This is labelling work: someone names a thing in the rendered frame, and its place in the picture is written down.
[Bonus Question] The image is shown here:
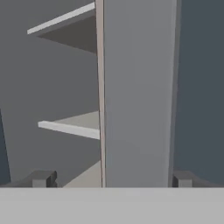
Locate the grey fridge door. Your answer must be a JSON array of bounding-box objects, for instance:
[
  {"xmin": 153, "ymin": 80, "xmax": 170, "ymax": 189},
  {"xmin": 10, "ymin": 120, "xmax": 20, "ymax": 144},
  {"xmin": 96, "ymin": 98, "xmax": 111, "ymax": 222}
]
[{"xmin": 94, "ymin": 0, "xmax": 182, "ymax": 189}]

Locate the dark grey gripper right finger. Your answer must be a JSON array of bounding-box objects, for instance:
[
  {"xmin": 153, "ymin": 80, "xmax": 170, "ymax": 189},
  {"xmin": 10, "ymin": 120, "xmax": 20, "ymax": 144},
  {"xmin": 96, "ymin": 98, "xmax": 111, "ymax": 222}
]
[{"xmin": 171, "ymin": 170, "xmax": 221, "ymax": 189}]

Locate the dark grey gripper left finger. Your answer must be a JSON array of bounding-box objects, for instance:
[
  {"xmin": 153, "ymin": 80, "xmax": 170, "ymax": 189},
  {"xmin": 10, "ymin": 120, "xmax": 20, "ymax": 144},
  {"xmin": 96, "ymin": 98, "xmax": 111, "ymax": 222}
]
[{"xmin": 2, "ymin": 170, "xmax": 62, "ymax": 189}]

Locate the white fridge shelf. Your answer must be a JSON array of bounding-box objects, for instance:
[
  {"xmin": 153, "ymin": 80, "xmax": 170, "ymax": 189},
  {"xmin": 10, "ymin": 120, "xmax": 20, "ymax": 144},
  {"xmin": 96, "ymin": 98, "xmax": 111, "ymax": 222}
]
[
  {"xmin": 38, "ymin": 110, "xmax": 102, "ymax": 141},
  {"xmin": 26, "ymin": 1, "xmax": 98, "ymax": 54}
]

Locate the grey fridge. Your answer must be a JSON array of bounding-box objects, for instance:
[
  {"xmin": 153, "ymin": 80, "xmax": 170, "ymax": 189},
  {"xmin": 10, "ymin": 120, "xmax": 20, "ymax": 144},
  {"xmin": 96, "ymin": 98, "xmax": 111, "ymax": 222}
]
[{"xmin": 0, "ymin": 0, "xmax": 103, "ymax": 189}]

